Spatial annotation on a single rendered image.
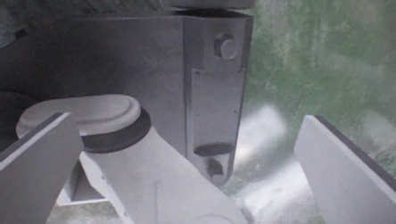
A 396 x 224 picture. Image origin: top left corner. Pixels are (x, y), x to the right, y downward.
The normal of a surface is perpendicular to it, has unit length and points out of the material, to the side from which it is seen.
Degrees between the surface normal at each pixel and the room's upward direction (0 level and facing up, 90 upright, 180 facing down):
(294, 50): 0
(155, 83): 0
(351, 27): 0
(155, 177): 90
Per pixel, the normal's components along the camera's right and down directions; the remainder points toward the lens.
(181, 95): 0.20, 0.51
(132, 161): 0.01, -0.85
